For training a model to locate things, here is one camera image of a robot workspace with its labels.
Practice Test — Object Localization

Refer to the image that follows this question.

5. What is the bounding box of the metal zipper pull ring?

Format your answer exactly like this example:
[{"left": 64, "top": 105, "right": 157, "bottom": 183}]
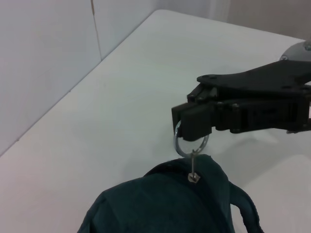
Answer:
[{"left": 173, "top": 118, "right": 209, "bottom": 184}]

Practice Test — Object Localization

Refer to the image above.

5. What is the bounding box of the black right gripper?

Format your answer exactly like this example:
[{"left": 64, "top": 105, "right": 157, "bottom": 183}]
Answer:
[{"left": 187, "top": 60, "right": 311, "bottom": 134}]

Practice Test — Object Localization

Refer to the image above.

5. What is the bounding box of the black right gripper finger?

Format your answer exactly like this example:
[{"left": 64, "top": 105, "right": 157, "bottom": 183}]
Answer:
[{"left": 171, "top": 101, "right": 219, "bottom": 143}]

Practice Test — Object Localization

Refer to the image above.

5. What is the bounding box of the dark teal insulated lunch bag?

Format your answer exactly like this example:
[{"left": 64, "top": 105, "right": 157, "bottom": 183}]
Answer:
[{"left": 76, "top": 154, "right": 264, "bottom": 233}]

